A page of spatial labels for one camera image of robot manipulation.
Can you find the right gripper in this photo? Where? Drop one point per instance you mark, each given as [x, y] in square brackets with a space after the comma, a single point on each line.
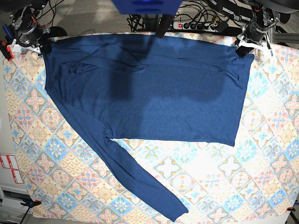
[33, 40]

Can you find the black clamp bottom left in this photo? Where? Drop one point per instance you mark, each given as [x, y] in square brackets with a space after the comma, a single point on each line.
[30, 203]

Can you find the white power strip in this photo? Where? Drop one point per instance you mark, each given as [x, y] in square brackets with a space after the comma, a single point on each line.
[187, 26]

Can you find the black power adapter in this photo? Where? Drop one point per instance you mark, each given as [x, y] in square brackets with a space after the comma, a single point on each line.
[222, 26]

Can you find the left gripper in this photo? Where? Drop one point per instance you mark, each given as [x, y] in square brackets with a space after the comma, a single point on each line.
[247, 40]

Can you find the patterned tile tablecloth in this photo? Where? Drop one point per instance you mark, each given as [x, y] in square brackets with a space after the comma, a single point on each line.
[258, 178]

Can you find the blue clamp top left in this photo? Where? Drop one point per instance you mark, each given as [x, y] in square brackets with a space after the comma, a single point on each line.
[8, 32]

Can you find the black clamp bottom right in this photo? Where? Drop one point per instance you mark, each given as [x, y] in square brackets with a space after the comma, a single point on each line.
[292, 209]

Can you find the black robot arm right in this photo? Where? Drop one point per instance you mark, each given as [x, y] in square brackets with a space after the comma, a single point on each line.
[26, 29]

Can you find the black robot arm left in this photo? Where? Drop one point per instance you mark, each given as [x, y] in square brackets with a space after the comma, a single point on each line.
[266, 14]

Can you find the black round stool base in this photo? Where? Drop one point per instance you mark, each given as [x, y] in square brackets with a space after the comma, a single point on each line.
[56, 31]

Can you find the blue long-sleeve T-shirt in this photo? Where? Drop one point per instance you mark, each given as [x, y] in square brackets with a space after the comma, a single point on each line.
[111, 87]

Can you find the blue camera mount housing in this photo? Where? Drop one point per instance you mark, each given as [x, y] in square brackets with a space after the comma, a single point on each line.
[147, 6]

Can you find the white red labels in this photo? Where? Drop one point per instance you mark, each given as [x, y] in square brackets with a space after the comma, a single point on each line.
[8, 161]

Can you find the red black clamp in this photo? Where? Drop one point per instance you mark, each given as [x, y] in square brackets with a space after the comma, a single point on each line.
[6, 51]

